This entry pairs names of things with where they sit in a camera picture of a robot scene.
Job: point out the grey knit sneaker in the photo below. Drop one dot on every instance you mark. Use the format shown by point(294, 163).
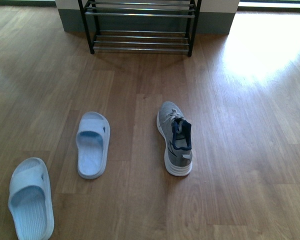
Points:
point(176, 131)

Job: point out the light blue slide sandal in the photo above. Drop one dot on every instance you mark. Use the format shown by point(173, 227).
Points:
point(92, 140)
point(30, 200)

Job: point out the black metal shoe rack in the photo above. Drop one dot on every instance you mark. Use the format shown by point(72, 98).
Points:
point(160, 26)

